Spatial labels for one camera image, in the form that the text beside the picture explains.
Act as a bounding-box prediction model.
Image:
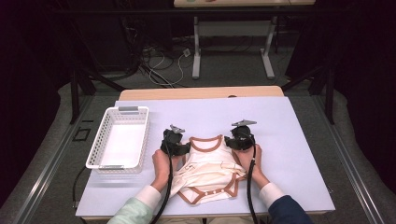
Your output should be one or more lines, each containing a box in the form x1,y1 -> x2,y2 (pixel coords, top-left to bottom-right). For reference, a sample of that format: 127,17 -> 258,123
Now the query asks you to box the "black floor cable bundle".
120,15 -> 150,78

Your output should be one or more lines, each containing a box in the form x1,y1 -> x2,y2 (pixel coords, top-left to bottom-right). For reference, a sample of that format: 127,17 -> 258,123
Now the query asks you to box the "aluminium floor rail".
12,96 -> 94,224
312,96 -> 387,224

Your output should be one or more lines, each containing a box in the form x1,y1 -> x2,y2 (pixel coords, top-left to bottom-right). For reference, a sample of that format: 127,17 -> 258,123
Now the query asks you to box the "black metal stand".
281,63 -> 335,125
69,66 -> 125,125

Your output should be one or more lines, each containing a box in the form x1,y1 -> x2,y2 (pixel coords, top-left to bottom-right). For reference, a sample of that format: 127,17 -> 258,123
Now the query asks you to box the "thin black cable beside table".
72,166 -> 88,210

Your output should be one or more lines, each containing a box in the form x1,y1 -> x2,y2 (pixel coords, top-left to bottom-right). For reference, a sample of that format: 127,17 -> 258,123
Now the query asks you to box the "right hand-held gripper black cable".
247,136 -> 258,224

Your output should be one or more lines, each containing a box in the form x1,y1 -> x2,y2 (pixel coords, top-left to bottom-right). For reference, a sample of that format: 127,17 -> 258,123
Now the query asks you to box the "left hand-held gripper black cable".
150,143 -> 174,224

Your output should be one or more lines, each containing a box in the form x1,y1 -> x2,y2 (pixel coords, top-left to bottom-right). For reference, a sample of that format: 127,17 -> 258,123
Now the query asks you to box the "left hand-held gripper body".
160,124 -> 187,157

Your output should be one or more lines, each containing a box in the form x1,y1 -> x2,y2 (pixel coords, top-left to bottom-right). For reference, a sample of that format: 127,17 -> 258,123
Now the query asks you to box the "wooden table with white legs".
173,0 -> 317,80

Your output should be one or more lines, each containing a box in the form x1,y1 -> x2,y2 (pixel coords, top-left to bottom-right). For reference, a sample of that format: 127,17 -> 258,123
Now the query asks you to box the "white perforated plastic basket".
85,105 -> 150,175

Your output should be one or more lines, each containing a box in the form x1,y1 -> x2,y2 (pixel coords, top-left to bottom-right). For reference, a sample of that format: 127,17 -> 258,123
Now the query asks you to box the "black floor socket frame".
72,126 -> 92,143

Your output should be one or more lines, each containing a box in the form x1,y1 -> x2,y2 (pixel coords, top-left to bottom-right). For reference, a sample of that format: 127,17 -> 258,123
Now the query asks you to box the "person's left hand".
150,148 -> 180,192

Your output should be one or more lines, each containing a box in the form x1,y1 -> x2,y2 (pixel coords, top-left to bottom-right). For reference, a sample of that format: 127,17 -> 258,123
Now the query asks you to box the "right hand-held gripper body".
231,119 -> 258,151

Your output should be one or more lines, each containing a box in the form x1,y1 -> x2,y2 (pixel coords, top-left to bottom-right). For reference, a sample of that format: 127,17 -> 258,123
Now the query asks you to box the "cream baby bodysuit brown trim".
169,133 -> 248,205

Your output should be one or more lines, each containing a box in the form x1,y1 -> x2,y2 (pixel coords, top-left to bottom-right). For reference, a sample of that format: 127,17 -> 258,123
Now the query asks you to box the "hand-held gripper black cable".
150,143 -> 174,224
247,136 -> 258,224

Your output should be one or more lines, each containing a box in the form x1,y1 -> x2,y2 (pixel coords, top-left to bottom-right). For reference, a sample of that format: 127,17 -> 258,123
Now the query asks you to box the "person's right hand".
239,144 -> 271,190

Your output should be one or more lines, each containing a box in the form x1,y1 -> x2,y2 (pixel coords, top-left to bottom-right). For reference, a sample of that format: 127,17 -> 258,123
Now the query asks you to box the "white floor cable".
148,50 -> 185,88

